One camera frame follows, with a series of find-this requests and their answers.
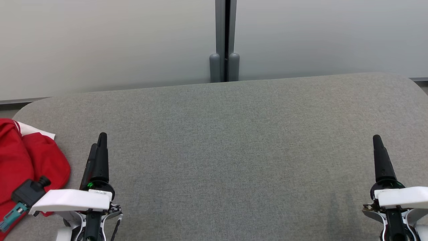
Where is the grey rounded post foot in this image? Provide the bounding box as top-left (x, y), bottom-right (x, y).
top-left (228, 53), bottom-right (240, 82)
top-left (209, 53), bottom-right (221, 83)

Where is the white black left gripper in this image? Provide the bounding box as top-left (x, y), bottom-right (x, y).
top-left (29, 132), bottom-right (123, 241)

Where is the red Bulls 23 jersey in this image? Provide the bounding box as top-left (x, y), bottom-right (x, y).
top-left (0, 118), bottom-right (71, 232)

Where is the grey fabric sofa seat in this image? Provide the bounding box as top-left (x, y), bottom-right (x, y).
top-left (3, 72), bottom-right (428, 241)

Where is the black cable with teal plug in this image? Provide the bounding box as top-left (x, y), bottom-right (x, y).
top-left (0, 202), bottom-right (29, 233)

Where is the grey partition base rail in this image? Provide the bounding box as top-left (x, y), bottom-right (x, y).
top-left (0, 97), bottom-right (51, 105)

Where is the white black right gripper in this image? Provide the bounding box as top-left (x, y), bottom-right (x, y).
top-left (362, 135), bottom-right (428, 241)

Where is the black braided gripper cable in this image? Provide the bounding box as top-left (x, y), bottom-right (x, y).
top-left (110, 214), bottom-right (124, 241)

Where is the grey partition post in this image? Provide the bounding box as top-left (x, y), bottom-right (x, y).
top-left (215, 0), bottom-right (237, 82)

